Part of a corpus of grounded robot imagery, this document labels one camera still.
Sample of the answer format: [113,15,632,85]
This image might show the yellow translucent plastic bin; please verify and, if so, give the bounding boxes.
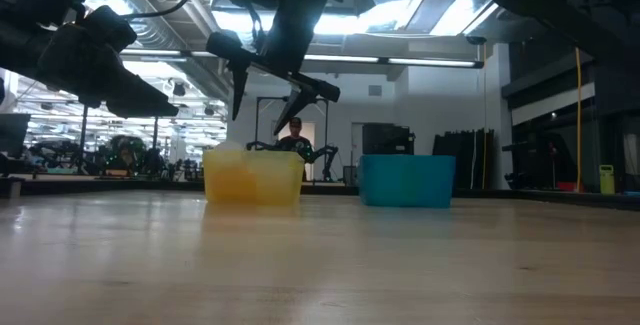
[202,148,306,205]

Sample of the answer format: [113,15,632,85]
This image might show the black folded panels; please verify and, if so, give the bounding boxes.
[432,128,496,190]

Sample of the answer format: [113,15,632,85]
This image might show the long ceiling light bar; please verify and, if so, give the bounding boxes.
[119,48,485,69]

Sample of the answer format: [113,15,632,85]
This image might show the lime green container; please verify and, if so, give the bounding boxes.
[598,164,616,196]

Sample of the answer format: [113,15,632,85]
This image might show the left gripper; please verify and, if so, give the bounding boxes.
[37,4,180,119]

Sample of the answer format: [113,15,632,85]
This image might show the yellow hanging cable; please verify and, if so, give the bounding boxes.
[574,47,584,192]

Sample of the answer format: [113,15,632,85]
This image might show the person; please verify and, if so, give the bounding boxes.
[276,116,315,169]

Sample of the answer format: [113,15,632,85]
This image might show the background robot with green lights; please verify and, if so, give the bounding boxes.
[107,134,166,176]

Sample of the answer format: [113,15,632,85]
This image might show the black monitor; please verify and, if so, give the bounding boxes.
[0,113,31,160]

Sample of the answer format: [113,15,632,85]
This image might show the blue plastic bin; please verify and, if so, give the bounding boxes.
[358,153,457,210]

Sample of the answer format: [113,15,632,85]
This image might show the red floor object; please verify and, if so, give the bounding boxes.
[555,180,585,194]

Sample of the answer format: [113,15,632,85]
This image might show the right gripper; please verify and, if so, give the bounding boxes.
[206,0,351,137]

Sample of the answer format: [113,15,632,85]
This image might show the black cabinet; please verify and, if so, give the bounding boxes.
[362,123,416,156]

